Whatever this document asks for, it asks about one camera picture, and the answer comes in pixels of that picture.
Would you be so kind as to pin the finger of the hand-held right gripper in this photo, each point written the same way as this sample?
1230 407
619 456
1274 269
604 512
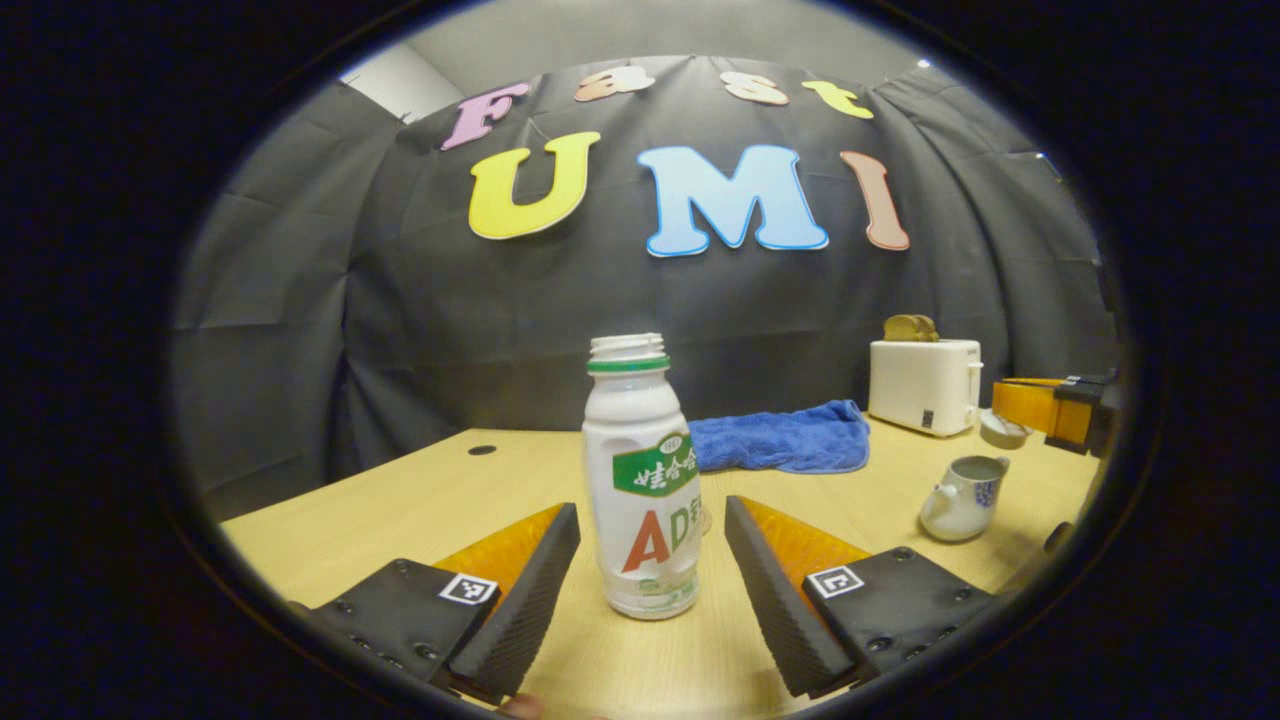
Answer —
1030 405

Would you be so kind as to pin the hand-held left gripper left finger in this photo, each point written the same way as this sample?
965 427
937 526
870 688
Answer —
530 600

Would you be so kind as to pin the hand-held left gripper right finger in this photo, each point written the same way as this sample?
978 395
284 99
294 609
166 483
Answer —
780 600

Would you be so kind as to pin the white blue-patterned teacup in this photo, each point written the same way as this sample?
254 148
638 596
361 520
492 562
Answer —
955 510

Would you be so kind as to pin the white plastic water bottle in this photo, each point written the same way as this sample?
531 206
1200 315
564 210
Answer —
640 420

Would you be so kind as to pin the white toaster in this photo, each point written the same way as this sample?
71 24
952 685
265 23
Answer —
920 385

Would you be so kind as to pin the brown toast slice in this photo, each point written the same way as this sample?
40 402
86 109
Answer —
900 329
930 328

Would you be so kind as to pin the blue towel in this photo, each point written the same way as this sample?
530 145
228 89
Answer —
780 438

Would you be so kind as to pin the black backdrop cloth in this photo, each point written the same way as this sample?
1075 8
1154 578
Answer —
500 330

